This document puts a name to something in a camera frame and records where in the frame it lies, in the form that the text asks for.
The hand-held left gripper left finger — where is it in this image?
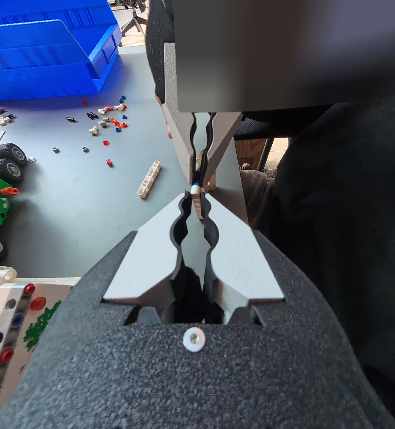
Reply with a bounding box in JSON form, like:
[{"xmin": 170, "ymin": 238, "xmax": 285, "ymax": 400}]
[{"xmin": 102, "ymin": 191, "xmax": 192, "ymax": 324}]

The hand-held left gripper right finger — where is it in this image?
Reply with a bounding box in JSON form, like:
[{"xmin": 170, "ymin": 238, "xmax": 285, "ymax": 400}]
[{"xmin": 200, "ymin": 193, "xmax": 286, "ymax": 324}]

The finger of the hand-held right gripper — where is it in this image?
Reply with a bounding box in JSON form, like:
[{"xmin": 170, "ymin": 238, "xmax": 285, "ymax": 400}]
[
  {"xmin": 162, "ymin": 42, "xmax": 198, "ymax": 185},
  {"xmin": 201, "ymin": 112, "xmax": 244, "ymax": 188}
]

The white lego beam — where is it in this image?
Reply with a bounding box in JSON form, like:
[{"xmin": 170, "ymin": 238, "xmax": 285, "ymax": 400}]
[
  {"xmin": 137, "ymin": 160, "xmax": 162, "ymax": 199},
  {"xmin": 196, "ymin": 150, "xmax": 217, "ymax": 192}
]

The blue white Lego pin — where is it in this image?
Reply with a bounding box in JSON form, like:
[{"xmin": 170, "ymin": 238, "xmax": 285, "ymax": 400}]
[{"xmin": 191, "ymin": 185, "xmax": 207, "ymax": 222}]

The white lego garbage container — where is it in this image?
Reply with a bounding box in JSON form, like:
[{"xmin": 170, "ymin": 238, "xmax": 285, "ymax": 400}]
[{"xmin": 0, "ymin": 266, "xmax": 82, "ymax": 423}]

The person's right hand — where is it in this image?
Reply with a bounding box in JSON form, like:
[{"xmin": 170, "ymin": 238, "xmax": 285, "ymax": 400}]
[{"xmin": 155, "ymin": 94, "xmax": 173, "ymax": 139}]

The black office chair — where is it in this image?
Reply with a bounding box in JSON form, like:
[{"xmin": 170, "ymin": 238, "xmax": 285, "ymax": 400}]
[{"xmin": 112, "ymin": 0, "xmax": 149, "ymax": 37}]

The beige cloth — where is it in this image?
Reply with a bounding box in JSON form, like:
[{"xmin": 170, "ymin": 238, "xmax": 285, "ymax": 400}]
[{"xmin": 240, "ymin": 169, "xmax": 278, "ymax": 228}]

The scatter of coloured round studs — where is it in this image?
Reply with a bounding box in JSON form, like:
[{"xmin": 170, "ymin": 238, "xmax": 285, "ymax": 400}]
[{"xmin": 103, "ymin": 95, "xmax": 129, "ymax": 146}]

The person's black clothing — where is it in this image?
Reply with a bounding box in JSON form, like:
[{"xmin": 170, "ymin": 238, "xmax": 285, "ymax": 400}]
[{"xmin": 241, "ymin": 94, "xmax": 395, "ymax": 429}]

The blue plastic bin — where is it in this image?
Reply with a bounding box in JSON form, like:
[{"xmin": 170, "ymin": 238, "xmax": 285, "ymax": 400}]
[{"xmin": 0, "ymin": 0, "xmax": 123, "ymax": 104}]

